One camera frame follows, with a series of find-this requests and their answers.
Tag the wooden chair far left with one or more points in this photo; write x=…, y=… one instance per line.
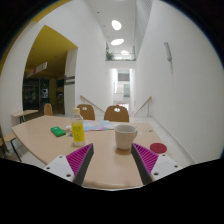
x=48, y=109

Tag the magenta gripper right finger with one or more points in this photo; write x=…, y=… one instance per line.
x=152, y=166

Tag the wooden chair right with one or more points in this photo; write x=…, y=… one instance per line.
x=116, y=114

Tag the wooden chair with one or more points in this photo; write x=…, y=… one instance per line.
x=48, y=109
x=116, y=114
x=87, y=111

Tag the balcony plant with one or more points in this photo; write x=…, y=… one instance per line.
x=109, y=56

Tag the green small box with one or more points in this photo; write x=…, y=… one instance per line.
x=58, y=132

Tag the right stair handrail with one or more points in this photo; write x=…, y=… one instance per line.
x=146, y=102

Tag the small side table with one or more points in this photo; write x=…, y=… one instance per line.
x=21, y=114

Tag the colourful paper sheet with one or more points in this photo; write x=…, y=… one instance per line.
x=94, y=126

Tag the left stair handrail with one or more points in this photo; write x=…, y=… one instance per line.
x=86, y=101

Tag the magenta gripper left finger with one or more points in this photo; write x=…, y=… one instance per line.
x=72, y=167

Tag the hanging sign white red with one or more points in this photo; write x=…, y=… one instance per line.
x=37, y=69

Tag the stair handrail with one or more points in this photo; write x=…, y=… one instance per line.
x=146, y=102
x=86, y=101

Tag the red round coaster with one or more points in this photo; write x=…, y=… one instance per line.
x=158, y=148

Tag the beige ceramic mug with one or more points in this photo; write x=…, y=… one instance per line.
x=124, y=136

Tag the yellow drink bottle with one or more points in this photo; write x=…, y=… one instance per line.
x=77, y=128

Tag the chair at left edge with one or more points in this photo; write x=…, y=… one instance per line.
x=9, y=138

